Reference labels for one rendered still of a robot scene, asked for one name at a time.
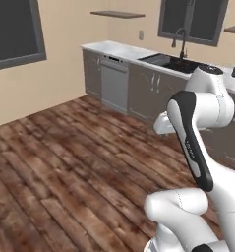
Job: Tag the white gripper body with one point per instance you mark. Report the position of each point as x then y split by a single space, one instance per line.
163 124

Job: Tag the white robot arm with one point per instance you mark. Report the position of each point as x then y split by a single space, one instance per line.
214 108

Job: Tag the long grey cupboard run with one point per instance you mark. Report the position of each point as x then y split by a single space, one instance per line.
145 95

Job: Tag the grey dishwasher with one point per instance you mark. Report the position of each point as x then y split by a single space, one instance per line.
114 85

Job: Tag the black sink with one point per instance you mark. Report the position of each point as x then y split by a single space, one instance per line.
174 62

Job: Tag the black curved tap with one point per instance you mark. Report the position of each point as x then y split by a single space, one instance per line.
182 42

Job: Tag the narrow grey base cupboard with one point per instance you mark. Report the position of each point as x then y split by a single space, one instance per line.
91 74

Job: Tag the dark window with centre bar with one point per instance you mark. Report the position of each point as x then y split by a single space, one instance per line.
174 16

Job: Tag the grey wall socket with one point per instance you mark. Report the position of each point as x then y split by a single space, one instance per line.
141 35

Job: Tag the long dark wall shelf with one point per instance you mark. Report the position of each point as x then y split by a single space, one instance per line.
117 14

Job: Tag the dark window with grey frame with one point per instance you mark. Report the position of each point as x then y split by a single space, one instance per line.
14 29

